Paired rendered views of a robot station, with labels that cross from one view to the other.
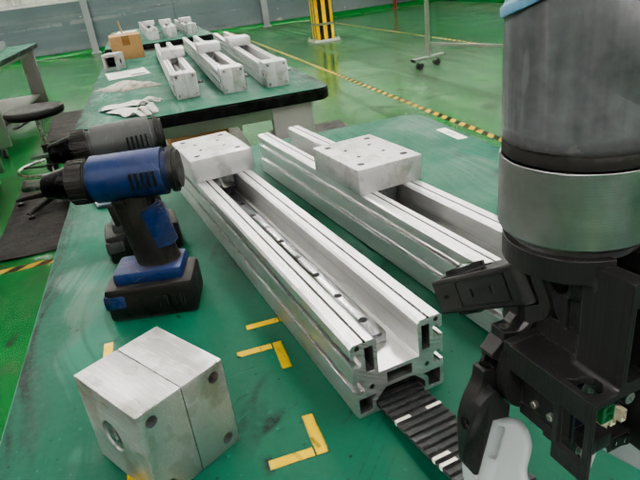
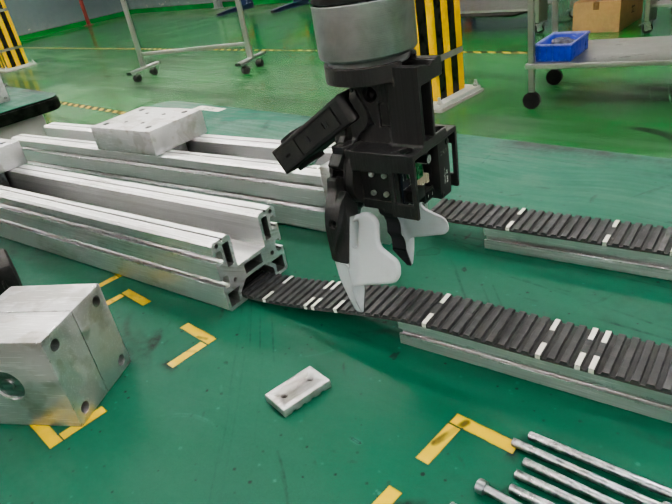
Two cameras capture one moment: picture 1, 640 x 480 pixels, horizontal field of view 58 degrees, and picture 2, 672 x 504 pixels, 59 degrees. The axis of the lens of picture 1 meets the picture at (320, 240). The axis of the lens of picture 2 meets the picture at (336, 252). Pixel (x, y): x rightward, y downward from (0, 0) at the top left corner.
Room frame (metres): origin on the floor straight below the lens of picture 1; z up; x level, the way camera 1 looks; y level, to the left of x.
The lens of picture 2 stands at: (-0.13, 0.13, 1.13)
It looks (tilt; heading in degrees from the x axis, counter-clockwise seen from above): 28 degrees down; 333
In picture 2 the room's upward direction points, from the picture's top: 11 degrees counter-clockwise
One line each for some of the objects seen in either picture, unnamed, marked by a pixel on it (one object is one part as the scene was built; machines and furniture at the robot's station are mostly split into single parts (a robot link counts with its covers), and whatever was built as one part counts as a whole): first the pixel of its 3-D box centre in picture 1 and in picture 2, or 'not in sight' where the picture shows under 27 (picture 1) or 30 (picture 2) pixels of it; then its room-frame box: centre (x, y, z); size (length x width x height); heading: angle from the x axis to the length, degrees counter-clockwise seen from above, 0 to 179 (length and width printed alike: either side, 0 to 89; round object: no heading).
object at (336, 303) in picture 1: (261, 230); (62, 211); (0.82, 0.09, 0.82); 0.80 x 0.10 x 0.09; 22
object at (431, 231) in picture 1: (368, 198); (160, 164); (0.89, -0.09, 0.82); 0.80 x 0.10 x 0.09; 22
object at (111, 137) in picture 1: (112, 192); not in sight; (0.89, 0.32, 0.89); 0.20 x 0.08 x 0.22; 107
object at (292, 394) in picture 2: not in sight; (298, 390); (0.26, -0.01, 0.78); 0.05 x 0.03 x 0.01; 97
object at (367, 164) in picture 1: (366, 170); (151, 137); (0.89, -0.09, 0.87); 0.16 x 0.11 x 0.07; 22
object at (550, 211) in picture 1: (582, 190); (368, 29); (0.26, -0.13, 1.06); 0.08 x 0.08 x 0.05
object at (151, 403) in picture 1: (170, 400); (52, 344); (0.43, 0.16, 0.83); 0.11 x 0.10 x 0.10; 136
